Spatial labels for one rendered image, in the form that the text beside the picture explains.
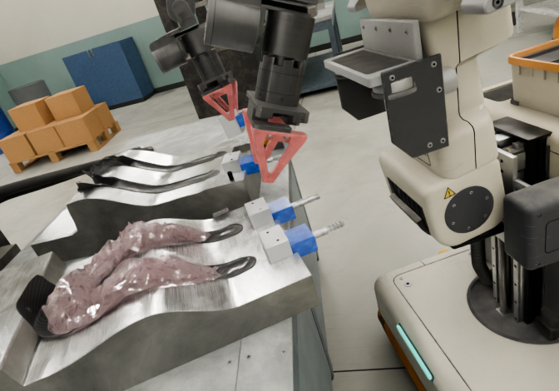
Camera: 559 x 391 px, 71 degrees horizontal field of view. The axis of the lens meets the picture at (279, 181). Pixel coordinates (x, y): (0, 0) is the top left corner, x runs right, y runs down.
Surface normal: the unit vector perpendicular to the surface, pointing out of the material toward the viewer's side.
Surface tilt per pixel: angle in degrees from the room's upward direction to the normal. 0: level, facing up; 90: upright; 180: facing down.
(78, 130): 90
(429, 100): 90
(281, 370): 0
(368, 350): 0
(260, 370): 0
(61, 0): 90
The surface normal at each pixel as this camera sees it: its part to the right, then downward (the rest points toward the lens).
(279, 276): -0.27, -0.86
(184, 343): 0.28, 0.36
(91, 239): -0.01, 0.45
